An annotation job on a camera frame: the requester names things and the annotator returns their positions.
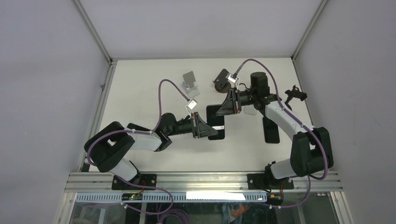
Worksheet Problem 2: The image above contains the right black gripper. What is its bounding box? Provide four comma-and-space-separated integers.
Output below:
215, 87, 256, 117

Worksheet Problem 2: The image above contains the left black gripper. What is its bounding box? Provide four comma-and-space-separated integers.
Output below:
166, 112, 217, 138

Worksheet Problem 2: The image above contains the black phone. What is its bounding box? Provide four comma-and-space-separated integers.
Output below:
127, 123, 151, 132
206, 105, 225, 140
262, 117, 280, 144

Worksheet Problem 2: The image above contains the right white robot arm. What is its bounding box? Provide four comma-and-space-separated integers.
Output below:
215, 72, 334, 189

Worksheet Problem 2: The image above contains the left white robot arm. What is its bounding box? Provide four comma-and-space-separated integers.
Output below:
84, 112, 218, 189

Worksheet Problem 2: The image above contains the silver phone stand right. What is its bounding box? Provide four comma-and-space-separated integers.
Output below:
244, 105, 257, 115

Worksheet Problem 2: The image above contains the silver phone stand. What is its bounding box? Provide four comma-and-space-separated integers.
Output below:
244, 105, 257, 115
183, 71, 200, 98

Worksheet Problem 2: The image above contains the black stand wooden base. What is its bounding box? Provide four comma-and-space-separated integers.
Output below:
213, 69, 231, 93

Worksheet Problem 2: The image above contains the silver phone stand left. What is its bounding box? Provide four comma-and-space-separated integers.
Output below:
183, 71, 200, 98

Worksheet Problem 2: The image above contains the black round-base clamp stand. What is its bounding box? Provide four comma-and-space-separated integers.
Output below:
284, 85, 308, 111

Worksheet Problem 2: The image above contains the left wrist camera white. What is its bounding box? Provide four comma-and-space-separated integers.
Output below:
185, 98, 198, 114

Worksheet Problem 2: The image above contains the white slotted cable duct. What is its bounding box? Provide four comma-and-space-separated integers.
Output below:
76, 191, 267, 203

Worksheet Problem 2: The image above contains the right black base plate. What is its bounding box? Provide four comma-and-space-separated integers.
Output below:
247, 173, 294, 190

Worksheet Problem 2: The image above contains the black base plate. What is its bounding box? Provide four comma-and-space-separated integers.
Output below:
247, 173, 294, 190
111, 173, 157, 190

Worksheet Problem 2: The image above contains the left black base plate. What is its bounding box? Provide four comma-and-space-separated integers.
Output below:
111, 173, 157, 190

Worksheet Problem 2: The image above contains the aluminium mounting rail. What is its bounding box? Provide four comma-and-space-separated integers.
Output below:
64, 171, 344, 193

